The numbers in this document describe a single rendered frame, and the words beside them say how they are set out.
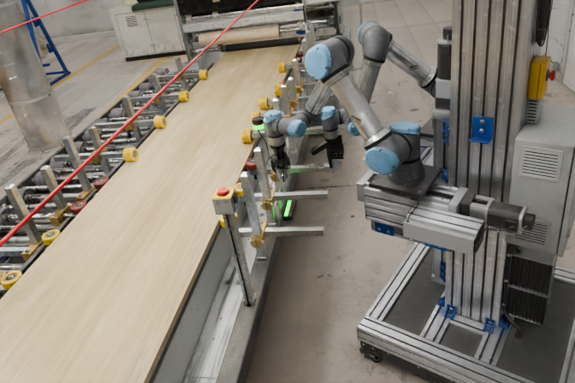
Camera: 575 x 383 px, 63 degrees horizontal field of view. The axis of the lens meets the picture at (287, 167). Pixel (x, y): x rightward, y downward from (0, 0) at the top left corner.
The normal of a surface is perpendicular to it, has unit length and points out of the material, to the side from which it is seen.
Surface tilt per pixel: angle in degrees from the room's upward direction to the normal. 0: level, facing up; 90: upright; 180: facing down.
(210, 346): 0
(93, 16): 90
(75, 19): 90
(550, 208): 90
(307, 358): 0
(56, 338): 0
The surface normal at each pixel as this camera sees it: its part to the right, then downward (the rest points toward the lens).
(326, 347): -0.14, -0.86
